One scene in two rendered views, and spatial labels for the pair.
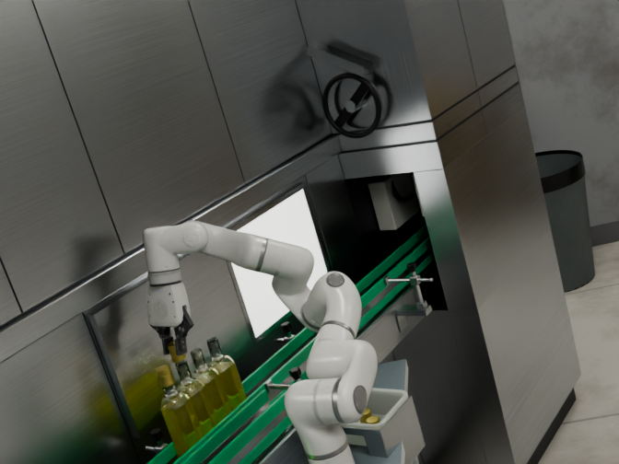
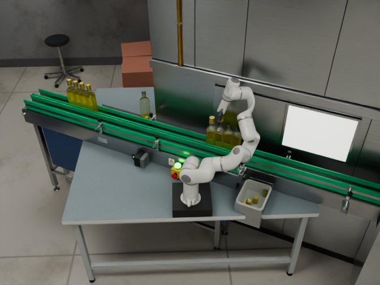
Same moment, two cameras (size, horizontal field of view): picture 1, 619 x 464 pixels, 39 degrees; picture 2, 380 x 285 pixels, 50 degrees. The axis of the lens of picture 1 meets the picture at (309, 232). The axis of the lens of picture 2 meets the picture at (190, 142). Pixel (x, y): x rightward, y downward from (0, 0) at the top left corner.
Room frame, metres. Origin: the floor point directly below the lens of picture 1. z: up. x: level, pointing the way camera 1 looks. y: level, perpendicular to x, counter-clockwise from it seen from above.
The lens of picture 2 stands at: (1.25, -1.58, 2.69)
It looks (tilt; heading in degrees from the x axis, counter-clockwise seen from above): 40 degrees down; 76
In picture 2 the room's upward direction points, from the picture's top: straight up
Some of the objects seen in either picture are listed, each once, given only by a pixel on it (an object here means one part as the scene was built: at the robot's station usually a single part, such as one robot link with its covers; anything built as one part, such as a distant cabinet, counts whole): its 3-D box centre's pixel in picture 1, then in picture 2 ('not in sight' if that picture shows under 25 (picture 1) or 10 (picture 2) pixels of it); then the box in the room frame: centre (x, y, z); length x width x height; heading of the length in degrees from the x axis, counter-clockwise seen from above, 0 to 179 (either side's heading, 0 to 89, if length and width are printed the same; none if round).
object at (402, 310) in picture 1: (413, 296); (346, 203); (2.52, -0.25, 0.90); 0.17 x 0.05 x 0.23; 51
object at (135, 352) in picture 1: (228, 295); (280, 122); (2.30, 0.27, 1.15); 0.90 x 0.03 x 0.34; 141
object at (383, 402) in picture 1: (363, 419); (253, 198); (2.05, 0.00, 0.80); 0.22 x 0.17 x 0.09; 51
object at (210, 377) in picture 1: (215, 405); (227, 142); (1.99, 0.35, 0.99); 0.06 x 0.06 x 0.21; 50
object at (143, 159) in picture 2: not in sight; (141, 159); (1.43, 0.55, 0.79); 0.08 x 0.08 x 0.08; 51
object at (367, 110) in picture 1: (354, 104); not in sight; (2.75, -0.25, 1.49); 0.21 x 0.05 x 0.21; 51
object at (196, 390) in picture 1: (200, 418); (219, 140); (1.94, 0.38, 0.99); 0.06 x 0.06 x 0.21; 52
